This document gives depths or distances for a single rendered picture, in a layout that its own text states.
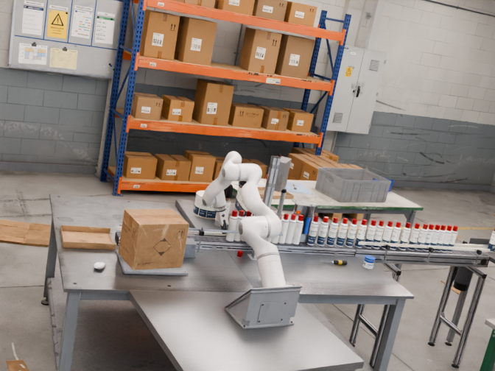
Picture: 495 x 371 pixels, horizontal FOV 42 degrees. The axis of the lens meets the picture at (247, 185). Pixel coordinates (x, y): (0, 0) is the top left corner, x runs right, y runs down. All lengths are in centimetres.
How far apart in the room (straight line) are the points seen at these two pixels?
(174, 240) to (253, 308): 70
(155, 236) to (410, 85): 744
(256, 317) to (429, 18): 787
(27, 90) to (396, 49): 539
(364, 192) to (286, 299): 296
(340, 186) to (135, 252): 280
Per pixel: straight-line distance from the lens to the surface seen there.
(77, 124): 813
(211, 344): 305
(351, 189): 599
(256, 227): 335
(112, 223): 432
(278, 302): 326
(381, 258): 466
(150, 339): 425
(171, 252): 366
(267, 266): 330
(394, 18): 1007
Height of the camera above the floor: 232
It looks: 15 degrees down
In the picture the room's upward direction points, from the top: 11 degrees clockwise
